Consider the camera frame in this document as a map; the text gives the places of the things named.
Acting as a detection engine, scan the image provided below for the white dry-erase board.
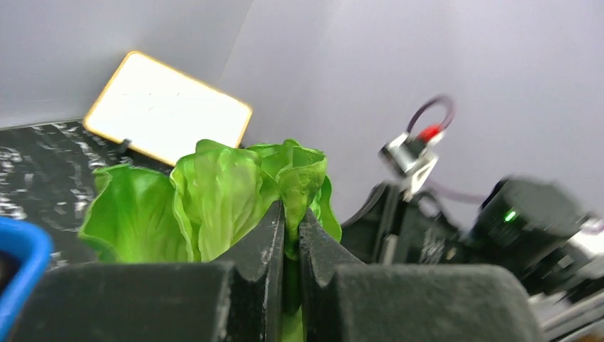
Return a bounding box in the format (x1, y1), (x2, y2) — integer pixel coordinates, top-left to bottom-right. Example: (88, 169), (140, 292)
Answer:
(83, 51), (252, 166)

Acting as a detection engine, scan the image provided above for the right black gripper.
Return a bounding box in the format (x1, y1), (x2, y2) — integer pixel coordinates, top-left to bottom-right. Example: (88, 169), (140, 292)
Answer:
(340, 182), (472, 264)

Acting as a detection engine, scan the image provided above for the green toy lettuce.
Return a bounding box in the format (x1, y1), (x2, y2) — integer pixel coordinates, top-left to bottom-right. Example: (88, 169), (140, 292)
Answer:
(78, 139), (342, 341)

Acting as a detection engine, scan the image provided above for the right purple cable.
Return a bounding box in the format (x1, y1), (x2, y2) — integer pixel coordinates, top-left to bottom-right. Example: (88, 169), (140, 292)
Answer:
(405, 94), (487, 204)

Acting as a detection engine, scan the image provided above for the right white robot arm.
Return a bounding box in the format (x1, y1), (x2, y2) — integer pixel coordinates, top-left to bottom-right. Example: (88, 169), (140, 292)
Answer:
(341, 177), (603, 341)

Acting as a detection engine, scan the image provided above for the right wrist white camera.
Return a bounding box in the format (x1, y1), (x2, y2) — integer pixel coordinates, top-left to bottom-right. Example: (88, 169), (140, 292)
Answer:
(379, 125), (444, 202)

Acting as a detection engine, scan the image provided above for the blue plastic bin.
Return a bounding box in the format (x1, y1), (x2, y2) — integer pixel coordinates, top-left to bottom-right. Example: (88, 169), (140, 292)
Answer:
(1, 217), (53, 341)

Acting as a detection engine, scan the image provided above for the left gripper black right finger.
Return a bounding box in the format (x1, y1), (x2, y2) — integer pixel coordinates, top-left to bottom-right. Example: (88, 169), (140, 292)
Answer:
(298, 212), (545, 342)

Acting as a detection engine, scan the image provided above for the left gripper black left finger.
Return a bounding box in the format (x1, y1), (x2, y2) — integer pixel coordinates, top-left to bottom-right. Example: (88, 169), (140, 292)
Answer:
(9, 202), (285, 341)

